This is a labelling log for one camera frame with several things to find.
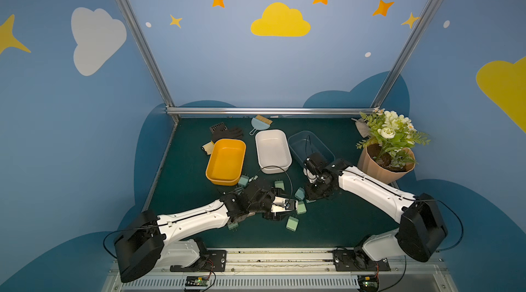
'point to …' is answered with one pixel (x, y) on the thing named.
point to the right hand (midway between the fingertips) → (311, 193)
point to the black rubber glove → (220, 131)
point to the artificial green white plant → (395, 135)
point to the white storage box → (273, 151)
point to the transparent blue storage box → (302, 143)
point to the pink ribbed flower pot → (385, 164)
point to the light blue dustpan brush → (260, 123)
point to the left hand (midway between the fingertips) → (287, 197)
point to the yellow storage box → (226, 162)
